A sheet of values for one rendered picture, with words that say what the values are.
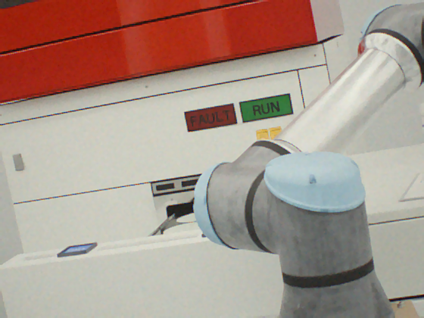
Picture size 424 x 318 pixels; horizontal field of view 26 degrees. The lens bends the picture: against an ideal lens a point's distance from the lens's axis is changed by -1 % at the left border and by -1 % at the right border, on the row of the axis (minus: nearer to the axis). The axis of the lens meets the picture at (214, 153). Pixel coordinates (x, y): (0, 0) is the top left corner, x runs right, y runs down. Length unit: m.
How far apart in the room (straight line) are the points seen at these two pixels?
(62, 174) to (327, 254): 1.21
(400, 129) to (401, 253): 2.11
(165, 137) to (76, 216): 0.30
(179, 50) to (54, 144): 0.40
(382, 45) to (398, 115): 2.13
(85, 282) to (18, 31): 0.79
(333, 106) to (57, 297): 0.59
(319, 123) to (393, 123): 2.25
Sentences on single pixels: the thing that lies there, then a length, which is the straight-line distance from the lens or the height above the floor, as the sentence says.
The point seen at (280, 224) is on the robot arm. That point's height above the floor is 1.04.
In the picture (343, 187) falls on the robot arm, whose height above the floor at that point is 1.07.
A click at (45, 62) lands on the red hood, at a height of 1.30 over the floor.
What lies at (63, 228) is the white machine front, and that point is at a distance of 2.24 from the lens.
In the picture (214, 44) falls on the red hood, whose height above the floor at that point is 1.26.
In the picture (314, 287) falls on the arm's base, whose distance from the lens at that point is 1.10.
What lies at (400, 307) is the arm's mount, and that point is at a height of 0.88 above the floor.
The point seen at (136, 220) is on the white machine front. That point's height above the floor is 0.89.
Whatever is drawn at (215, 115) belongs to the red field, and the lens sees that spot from 2.07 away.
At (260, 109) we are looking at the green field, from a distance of 2.05.
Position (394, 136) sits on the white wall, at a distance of 3.53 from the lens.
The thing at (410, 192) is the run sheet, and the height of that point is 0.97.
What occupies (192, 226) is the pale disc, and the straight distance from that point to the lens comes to 1.92.
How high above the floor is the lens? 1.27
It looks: 7 degrees down
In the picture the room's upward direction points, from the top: 11 degrees counter-clockwise
